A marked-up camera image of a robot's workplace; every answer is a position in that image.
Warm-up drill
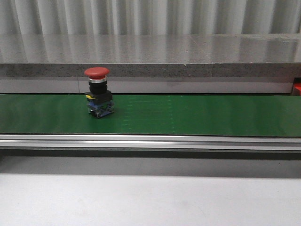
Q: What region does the red mushroom push button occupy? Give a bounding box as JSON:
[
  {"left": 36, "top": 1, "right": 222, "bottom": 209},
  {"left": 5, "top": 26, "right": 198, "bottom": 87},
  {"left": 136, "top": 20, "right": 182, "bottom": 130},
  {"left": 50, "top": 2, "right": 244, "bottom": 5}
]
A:
[{"left": 84, "top": 67, "right": 114, "bottom": 118}]

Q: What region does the white pleated curtain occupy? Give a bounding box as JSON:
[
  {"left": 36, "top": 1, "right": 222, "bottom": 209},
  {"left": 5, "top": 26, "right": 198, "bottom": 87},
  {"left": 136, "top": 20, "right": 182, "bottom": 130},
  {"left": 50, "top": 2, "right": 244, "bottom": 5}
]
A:
[{"left": 0, "top": 0, "right": 301, "bottom": 35}]

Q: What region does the grey stone counter slab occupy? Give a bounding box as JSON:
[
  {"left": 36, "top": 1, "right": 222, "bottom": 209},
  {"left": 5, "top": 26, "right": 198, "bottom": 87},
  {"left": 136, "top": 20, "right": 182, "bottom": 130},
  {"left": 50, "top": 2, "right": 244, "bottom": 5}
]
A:
[{"left": 0, "top": 34, "right": 301, "bottom": 95}]

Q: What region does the green conveyor belt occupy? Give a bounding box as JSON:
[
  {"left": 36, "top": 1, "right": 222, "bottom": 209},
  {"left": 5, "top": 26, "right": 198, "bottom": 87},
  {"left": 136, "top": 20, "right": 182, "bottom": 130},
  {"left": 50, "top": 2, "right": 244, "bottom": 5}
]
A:
[{"left": 0, "top": 94, "right": 301, "bottom": 137}]

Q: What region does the aluminium conveyor side rail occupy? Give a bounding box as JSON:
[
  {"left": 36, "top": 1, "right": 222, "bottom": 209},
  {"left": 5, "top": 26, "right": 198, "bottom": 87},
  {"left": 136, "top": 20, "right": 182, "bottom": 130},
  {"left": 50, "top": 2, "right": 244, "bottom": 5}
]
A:
[{"left": 0, "top": 134, "right": 301, "bottom": 151}]

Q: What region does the red box at right edge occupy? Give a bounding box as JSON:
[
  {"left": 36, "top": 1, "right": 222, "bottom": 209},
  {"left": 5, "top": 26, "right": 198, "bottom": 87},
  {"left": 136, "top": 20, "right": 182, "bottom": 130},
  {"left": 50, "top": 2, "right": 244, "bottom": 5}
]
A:
[{"left": 292, "top": 82, "right": 301, "bottom": 96}]

